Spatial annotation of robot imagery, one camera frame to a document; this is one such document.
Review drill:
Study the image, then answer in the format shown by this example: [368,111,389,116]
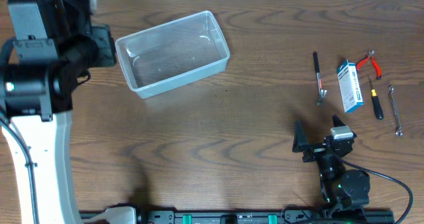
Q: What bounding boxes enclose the clear plastic container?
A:
[115,11,231,99]

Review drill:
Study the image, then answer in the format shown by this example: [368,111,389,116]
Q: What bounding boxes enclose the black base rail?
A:
[79,209,395,224]

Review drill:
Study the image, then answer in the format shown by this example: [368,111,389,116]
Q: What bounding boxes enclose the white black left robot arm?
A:
[1,0,138,223]

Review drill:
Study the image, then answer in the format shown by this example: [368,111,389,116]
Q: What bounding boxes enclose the red handled pliers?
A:
[356,50,382,80]

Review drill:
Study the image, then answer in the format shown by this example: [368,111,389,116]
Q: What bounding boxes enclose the white blue cardboard box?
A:
[337,60,364,113]

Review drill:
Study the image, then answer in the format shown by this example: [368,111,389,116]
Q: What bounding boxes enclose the silver wrench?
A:
[388,85,403,137]

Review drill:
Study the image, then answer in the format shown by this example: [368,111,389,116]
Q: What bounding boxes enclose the black yellow screwdriver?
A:
[368,76,384,120]

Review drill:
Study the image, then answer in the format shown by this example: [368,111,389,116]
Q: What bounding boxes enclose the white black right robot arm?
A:
[292,115,370,217]

